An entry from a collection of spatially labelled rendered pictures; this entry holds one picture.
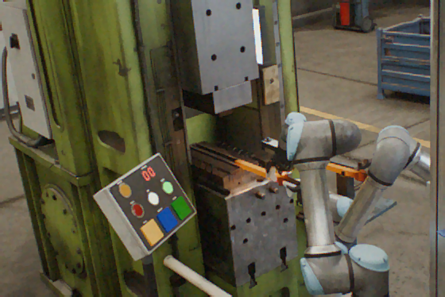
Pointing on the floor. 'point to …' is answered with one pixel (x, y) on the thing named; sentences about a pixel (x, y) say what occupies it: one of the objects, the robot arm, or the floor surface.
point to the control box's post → (149, 275)
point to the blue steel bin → (404, 58)
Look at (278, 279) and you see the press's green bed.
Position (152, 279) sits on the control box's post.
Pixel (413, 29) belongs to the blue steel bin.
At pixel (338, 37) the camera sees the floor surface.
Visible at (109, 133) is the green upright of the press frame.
